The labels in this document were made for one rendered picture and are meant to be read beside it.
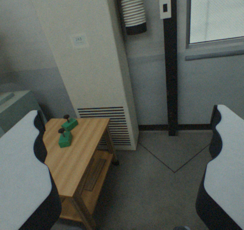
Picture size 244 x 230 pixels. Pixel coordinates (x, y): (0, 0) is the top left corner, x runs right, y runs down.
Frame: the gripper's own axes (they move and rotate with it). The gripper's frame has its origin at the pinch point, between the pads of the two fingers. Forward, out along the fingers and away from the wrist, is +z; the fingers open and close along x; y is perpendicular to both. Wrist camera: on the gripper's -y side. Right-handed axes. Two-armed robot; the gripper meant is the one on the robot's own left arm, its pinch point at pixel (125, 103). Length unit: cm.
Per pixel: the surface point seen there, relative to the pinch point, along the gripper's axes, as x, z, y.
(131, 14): 5, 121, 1
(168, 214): 27, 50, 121
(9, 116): -104, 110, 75
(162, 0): 26, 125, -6
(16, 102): -102, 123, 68
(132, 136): 4, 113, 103
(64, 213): -44, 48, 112
